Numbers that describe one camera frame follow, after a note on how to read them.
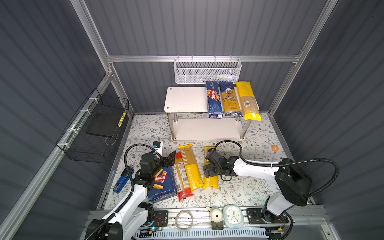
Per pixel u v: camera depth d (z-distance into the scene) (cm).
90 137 72
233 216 72
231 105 74
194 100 79
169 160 75
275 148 100
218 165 67
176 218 74
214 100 74
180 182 82
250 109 72
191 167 89
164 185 78
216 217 68
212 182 83
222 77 91
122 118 80
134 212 60
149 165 63
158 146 71
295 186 45
